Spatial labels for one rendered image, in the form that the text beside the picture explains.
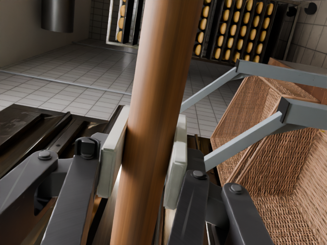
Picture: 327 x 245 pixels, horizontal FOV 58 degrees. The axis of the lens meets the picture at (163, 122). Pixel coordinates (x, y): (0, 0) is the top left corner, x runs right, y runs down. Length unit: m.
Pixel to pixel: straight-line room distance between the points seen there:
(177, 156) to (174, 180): 0.01
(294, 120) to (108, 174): 0.50
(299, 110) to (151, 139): 0.47
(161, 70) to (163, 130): 0.03
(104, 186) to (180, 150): 0.04
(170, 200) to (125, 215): 0.05
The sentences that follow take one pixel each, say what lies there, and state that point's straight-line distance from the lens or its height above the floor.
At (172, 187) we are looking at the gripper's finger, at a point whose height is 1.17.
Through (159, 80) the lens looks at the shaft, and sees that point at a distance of 0.16.
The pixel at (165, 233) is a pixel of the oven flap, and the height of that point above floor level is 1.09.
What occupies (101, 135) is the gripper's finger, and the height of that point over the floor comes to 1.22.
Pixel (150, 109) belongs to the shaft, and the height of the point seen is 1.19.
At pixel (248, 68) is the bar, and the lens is 1.06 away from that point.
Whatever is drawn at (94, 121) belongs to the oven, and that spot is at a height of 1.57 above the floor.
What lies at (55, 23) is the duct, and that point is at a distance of 3.29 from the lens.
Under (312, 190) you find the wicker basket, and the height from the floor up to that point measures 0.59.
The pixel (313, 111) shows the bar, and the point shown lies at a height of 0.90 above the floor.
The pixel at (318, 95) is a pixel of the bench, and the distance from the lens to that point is 1.32.
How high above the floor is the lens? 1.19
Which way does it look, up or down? 1 degrees down
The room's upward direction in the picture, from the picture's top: 80 degrees counter-clockwise
